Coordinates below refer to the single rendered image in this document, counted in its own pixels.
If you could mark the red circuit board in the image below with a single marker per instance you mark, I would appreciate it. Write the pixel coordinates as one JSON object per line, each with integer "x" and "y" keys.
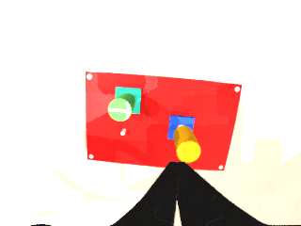
{"x": 150, "y": 120}

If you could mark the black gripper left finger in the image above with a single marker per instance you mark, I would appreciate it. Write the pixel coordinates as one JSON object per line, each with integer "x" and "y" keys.
{"x": 158, "y": 206}

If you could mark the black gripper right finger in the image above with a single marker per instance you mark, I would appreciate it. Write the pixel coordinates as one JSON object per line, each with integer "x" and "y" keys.
{"x": 202, "y": 205}

